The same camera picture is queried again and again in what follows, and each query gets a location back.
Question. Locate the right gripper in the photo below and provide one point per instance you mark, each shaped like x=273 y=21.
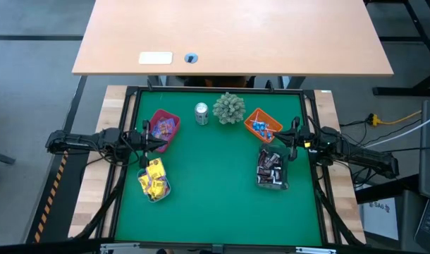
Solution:
x=303 y=137

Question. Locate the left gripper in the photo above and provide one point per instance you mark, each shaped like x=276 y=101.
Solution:
x=141 y=141

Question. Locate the blue rainbow candy packet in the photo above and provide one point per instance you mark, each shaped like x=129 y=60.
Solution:
x=158 y=134

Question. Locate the blue lollipop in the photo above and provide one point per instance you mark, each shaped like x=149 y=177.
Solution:
x=260 y=127
x=268 y=135
x=265 y=124
x=255 y=125

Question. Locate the purple candy packet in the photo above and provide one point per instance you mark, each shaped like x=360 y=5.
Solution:
x=160 y=126

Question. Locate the brown Hershey's chocolate bar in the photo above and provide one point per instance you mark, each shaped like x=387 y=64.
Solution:
x=273 y=159
x=262 y=158
x=264 y=172
x=276 y=174

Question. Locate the yellow Sour Patch packet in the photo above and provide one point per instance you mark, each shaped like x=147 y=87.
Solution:
x=144 y=182
x=160 y=184
x=156 y=193
x=155 y=169

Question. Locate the small brown chocolate bar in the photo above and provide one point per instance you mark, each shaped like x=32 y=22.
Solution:
x=266 y=180

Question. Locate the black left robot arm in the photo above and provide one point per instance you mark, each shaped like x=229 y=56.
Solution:
x=88 y=139

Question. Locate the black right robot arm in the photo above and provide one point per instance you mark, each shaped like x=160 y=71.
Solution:
x=359 y=153

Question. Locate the orange plastic basket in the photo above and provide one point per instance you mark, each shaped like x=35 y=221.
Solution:
x=275 y=124

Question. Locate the grey translucent plastic bin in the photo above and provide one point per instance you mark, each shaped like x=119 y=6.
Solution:
x=285 y=166

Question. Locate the red plastic bin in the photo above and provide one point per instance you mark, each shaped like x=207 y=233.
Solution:
x=158 y=113

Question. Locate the teal plastic bin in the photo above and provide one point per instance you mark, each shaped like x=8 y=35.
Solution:
x=167 y=192

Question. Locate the silver soda can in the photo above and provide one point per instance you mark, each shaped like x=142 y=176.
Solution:
x=201 y=114

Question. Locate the artificial plant in pot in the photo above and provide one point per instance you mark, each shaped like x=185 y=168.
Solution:
x=229 y=108

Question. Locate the white pad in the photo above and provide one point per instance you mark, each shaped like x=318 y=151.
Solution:
x=155 y=58

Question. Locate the green table mat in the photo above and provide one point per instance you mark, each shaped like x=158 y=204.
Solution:
x=218 y=218

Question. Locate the black yellow hazard strip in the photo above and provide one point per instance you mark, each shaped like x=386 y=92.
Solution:
x=52 y=190

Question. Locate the light wooden desk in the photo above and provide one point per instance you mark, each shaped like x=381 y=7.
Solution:
x=232 y=31

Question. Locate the black table base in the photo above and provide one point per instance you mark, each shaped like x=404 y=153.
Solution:
x=394 y=91

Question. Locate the black furniture foot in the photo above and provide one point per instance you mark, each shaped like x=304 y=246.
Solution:
x=1 y=157

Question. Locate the black table frame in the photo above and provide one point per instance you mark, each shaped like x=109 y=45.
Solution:
x=218 y=89

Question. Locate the silver metal bracket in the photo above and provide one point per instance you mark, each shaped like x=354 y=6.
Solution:
x=120 y=247
x=315 y=250

